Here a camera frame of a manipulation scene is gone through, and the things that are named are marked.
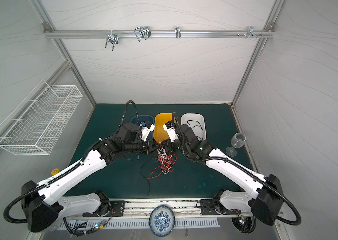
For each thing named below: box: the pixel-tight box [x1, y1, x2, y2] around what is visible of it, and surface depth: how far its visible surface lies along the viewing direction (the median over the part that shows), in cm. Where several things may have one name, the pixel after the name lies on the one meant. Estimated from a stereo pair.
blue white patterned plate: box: [149, 205, 176, 237], surface depth 70 cm
